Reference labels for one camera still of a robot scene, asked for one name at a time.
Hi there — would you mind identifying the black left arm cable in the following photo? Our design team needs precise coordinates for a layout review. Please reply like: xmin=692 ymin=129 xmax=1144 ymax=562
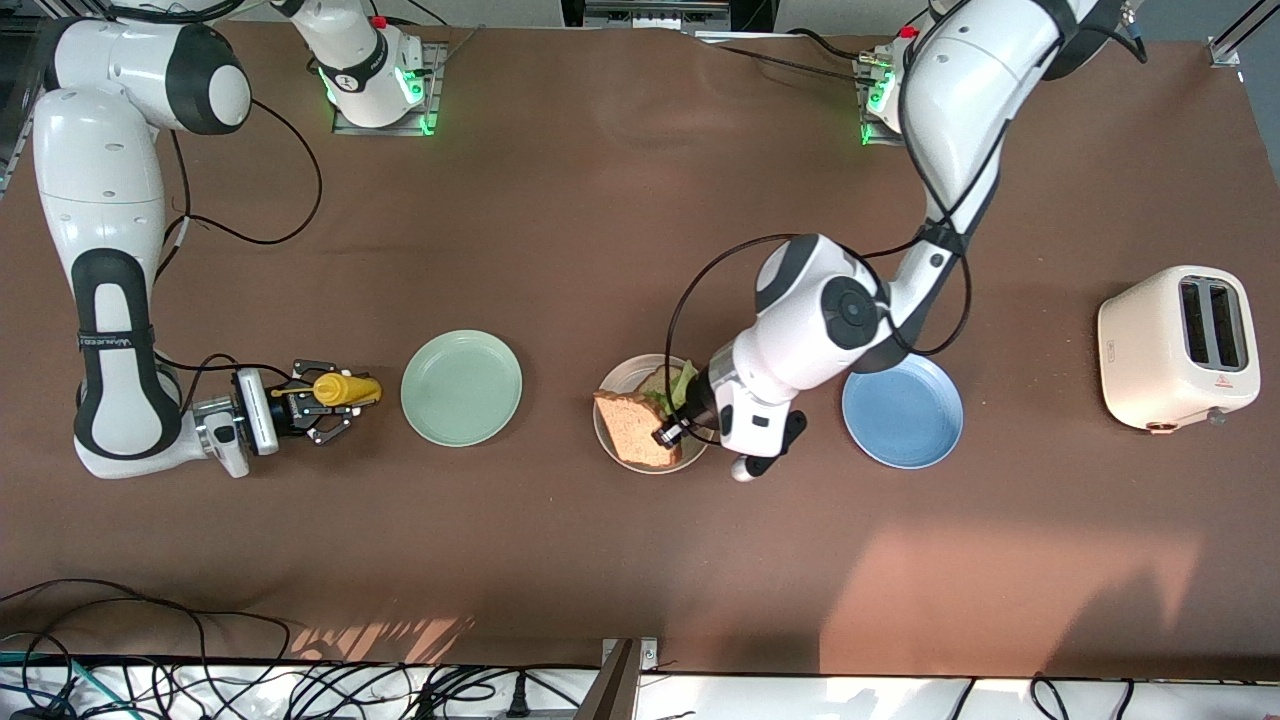
xmin=664 ymin=20 xmax=1149 ymax=447

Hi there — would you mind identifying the mint green plate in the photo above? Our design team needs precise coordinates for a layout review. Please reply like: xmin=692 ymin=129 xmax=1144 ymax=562
xmin=400 ymin=330 xmax=523 ymax=448

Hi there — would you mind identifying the blue plate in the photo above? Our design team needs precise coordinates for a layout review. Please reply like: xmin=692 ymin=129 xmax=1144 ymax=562
xmin=841 ymin=352 xmax=965 ymax=470

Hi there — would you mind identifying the thin black power cable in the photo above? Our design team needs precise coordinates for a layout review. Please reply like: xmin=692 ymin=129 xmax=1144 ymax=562
xmin=700 ymin=28 xmax=881 ymax=86

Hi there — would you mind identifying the black equipment box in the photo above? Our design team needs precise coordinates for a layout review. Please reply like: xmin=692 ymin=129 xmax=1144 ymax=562
xmin=560 ymin=0 xmax=781 ymax=33

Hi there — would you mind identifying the cream white toaster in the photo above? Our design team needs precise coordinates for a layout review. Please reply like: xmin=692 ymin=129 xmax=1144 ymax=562
xmin=1097 ymin=265 xmax=1263 ymax=434

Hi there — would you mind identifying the black looped floor cable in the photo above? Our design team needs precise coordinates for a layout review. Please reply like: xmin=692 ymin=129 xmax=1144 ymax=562
xmin=0 ymin=577 xmax=293 ymax=667

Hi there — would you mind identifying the grey metal table bracket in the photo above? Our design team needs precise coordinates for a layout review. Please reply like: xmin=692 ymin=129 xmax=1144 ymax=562
xmin=598 ymin=637 xmax=658 ymax=720

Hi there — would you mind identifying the teal cable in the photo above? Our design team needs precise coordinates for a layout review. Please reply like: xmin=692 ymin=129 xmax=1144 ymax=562
xmin=0 ymin=650 xmax=101 ymax=717

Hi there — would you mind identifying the green lettuce leaf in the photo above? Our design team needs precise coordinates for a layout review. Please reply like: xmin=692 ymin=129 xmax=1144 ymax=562
xmin=655 ymin=360 xmax=698 ymax=409

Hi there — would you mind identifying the yellow mustard squeeze bottle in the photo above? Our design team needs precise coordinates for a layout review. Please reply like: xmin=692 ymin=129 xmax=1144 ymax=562
xmin=271 ymin=372 xmax=383 ymax=409

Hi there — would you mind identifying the black coiled floor cable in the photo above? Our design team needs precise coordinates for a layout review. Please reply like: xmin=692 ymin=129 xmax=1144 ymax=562
xmin=1030 ymin=677 xmax=1077 ymax=720

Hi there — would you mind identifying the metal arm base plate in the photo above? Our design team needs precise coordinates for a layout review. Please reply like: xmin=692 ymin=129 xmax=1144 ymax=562
xmin=332 ymin=42 xmax=443 ymax=137
xmin=855 ymin=55 xmax=906 ymax=148

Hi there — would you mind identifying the beige plate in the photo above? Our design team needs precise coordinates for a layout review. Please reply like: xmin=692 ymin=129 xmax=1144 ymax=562
xmin=592 ymin=354 xmax=717 ymax=475

